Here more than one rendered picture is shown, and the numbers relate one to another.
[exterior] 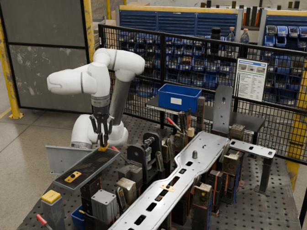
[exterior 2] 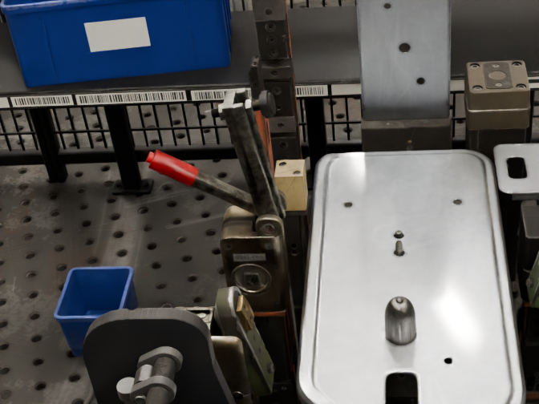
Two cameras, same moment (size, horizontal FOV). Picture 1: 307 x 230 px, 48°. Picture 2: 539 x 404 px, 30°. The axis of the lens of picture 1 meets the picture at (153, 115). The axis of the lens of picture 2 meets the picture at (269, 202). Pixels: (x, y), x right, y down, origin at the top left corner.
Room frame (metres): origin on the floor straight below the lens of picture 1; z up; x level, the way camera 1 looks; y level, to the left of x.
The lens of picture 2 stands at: (1.12, 0.12, 1.76)
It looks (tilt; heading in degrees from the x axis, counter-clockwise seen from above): 38 degrees down; 339
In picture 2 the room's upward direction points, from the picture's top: 7 degrees counter-clockwise
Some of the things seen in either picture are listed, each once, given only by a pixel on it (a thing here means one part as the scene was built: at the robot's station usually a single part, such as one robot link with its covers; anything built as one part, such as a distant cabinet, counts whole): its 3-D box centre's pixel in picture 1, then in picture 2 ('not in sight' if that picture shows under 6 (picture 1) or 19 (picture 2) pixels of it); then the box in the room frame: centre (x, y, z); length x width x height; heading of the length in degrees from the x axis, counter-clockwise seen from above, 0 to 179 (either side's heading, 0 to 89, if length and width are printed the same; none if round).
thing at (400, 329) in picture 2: (194, 154); (400, 321); (1.75, -0.25, 1.02); 0.03 x 0.03 x 0.07
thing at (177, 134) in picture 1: (179, 156); (265, 330); (1.95, -0.18, 0.88); 0.07 x 0.06 x 0.35; 59
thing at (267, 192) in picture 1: (266, 173); not in sight; (1.80, -0.72, 0.84); 0.11 x 0.06 x 0.29; 59
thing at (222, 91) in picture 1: (222, 108); (403, 6); (2.08, -0.46, 1.17); 0.12 x 0.01 x 0.34; 59
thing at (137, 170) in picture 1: (134, 195); not in sight; (1.54, 0.11, 0.89); 0.13 x 0.11 x 0.38; 59
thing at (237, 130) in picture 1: (235, 149); (492, 184); (2.03, -0.57, 0.88); 0.08 x 0.08 x 0.36; 59
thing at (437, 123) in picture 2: (218, 148); (407, 208); (2.08, -0.46, 0.85); 0.12 x 0.03 x 0.30; 59
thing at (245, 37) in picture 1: (244, 43); not in sight; (2.41, -0.65, 1.53); 0.06 x 0.06 x 0.20
